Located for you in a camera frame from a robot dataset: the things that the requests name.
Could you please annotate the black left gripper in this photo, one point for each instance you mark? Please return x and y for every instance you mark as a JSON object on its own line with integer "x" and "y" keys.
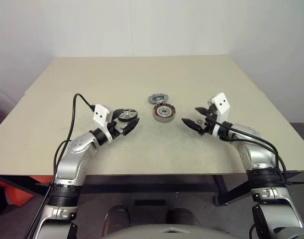
{"x": 114, "y": 129}

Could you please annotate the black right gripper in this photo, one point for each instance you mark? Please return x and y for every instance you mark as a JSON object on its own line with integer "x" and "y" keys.
{"x": 208, "y": 129}

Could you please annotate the silver motor rotor disc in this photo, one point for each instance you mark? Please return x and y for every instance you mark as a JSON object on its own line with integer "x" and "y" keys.
{"x": 127, "y": 115}

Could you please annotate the round silver metal disc part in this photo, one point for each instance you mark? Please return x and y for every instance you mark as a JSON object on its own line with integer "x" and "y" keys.
{"x": 158, "y": 117}

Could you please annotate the grey motor cover plate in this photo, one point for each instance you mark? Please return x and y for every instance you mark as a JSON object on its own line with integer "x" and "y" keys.
{"x": 154, "y": 99}

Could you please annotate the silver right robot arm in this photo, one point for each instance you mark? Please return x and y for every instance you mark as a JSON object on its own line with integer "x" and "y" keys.
{"x": 256, "y": 154}

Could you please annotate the dark rounded shape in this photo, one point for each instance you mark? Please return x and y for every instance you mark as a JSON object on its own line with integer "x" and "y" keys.
{"x": 117, "y": 216}

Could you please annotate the grey robot torso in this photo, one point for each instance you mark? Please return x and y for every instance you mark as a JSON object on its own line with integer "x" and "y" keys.
{"x": 154, "y": 231}

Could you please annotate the orange fabric object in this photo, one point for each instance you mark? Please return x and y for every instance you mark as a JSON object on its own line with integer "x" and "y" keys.
{"x": 20, "y": 194}

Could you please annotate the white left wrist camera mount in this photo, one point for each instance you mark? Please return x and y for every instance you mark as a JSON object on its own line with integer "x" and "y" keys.
{"x": 100, "y": 113}

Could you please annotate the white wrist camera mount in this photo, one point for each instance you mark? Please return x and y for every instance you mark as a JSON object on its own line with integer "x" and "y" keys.
{"x": 221, "y": 102}
{"x": 100, "y": 113}

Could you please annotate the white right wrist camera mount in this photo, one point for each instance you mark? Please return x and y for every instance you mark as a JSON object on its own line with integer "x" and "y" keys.
{"x": 221, "y": 102}

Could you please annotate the black table frame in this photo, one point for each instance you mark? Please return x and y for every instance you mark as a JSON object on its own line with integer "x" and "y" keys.
{"x": 141, "y": 184}

